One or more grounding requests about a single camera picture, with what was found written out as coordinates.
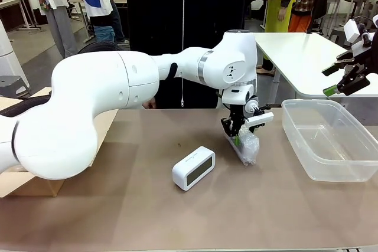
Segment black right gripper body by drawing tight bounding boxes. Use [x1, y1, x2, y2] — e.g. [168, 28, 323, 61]
[361, 30, 378, 76]

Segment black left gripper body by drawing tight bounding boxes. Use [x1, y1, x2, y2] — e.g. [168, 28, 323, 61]
[228, 103, 248, 125]

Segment bubble-wrapped clock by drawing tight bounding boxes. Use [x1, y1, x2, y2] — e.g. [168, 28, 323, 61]
[225, 125, 261, 167]

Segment white unwrapped digital clock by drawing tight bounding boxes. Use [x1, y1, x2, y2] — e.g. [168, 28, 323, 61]
[172, 146, 216, 192]

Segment person's right hand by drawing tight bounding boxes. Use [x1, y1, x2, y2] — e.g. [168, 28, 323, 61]
[142, 97, 158, 110]

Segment grey plastic stool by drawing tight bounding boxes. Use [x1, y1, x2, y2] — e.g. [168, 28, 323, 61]
[328, 27, 348, 47]

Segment white background table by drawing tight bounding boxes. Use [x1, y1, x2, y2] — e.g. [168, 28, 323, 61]
[253, 31, 378, 108]

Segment clear plastic container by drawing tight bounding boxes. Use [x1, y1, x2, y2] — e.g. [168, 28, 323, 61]
[281, 99, 378, 183]

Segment person in orange trousers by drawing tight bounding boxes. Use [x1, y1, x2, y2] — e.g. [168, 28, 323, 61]
[288, 0, 331, 33]

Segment person in yellow apron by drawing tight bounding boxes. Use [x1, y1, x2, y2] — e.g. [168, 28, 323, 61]
[255, 0, 296, 76]

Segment person in black hoodie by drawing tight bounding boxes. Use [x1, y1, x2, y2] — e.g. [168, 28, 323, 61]
[126, 0, 246, 110]

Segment mannequin with grey trousers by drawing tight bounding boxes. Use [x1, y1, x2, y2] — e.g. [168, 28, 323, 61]
[23, 0, 81, 60]

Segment open brown cardboard box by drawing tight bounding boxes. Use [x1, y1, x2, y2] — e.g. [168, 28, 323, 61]
[0, 86, 119, 198]

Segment wooden background desk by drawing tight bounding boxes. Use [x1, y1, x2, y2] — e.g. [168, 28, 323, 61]
[0, 0, 42, 32]

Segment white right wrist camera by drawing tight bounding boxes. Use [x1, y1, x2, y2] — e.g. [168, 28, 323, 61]
[343, 18, 370, 55]

